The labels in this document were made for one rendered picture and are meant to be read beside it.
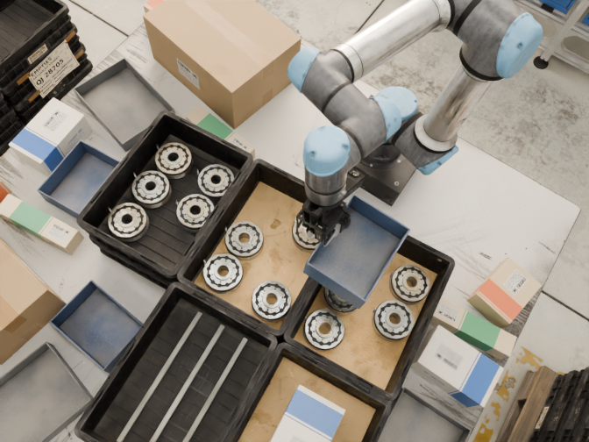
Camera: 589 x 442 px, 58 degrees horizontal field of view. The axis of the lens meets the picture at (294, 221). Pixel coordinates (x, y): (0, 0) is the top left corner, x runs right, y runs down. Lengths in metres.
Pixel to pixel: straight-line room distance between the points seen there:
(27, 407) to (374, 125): 1.15
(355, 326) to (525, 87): 2.00
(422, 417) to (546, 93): 2.04
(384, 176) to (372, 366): 0.57
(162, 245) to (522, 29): 1.00
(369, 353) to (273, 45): 0.96
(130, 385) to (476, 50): 1.09
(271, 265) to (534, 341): 1.41
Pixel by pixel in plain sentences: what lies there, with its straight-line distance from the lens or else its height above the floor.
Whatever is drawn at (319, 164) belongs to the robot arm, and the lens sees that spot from 0.86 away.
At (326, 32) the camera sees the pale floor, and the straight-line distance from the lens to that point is 3.02.
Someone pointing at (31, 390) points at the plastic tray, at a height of 0.70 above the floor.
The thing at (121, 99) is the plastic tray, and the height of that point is 0.70.
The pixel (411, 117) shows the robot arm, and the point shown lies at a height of 1.02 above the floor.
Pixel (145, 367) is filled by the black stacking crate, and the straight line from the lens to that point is 1.42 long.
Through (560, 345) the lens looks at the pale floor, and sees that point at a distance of 2.58.
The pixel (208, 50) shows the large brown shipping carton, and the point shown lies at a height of 0.90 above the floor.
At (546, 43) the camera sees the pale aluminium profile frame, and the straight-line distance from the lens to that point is 3.15.
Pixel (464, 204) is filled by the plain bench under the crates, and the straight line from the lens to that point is 1.79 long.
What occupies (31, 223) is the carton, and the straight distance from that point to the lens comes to 1.69.
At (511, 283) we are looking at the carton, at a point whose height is 0.77.
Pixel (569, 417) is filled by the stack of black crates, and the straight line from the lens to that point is 2.10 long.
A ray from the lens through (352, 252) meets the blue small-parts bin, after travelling 1.23.
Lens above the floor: 2.21
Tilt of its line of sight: 67 degrees down
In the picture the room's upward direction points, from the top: 10 degrees clockwise
